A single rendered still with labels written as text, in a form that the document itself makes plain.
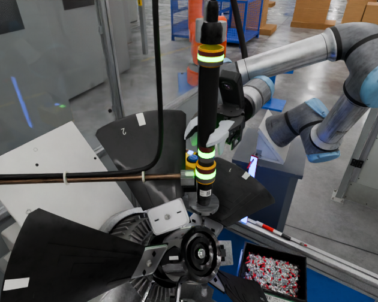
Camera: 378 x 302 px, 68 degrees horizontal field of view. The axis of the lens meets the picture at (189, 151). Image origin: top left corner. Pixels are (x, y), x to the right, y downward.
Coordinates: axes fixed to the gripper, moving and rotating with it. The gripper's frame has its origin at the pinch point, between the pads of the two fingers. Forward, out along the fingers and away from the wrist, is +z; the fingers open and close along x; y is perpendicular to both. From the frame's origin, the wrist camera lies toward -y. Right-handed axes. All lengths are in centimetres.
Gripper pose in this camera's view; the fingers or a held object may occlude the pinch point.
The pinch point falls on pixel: (199, 135)
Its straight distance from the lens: 53.4
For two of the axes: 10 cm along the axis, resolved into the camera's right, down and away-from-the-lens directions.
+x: -8.4, -3.1, 4.4
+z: -5.4, 4.8, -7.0
